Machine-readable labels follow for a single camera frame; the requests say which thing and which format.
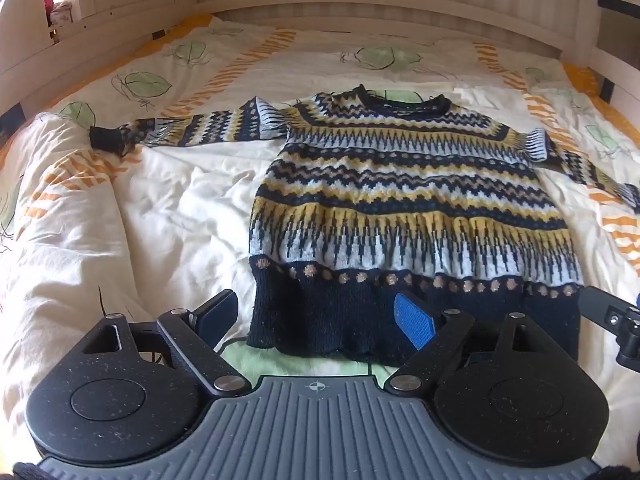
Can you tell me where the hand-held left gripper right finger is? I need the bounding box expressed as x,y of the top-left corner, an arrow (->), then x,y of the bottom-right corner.
388,291 -> 557,396

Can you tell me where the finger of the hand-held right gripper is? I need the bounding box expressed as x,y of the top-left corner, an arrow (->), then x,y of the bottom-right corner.
579,284 -> 640,367

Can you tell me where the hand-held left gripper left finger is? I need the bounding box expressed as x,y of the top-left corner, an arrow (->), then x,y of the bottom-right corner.
81,289 -> 252,397

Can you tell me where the patterned knit sweater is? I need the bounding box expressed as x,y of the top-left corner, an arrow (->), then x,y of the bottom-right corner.
89,85 -> 640,367

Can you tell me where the white leaf print duvet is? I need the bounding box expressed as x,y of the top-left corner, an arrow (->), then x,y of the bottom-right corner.
0,12 -> 640,463

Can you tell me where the orange bed sheet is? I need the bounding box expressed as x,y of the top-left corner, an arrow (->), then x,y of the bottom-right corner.
0,12 -> 640,171

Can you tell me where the pink floral object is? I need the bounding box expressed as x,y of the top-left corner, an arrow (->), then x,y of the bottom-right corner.
44,0 -> 76,28

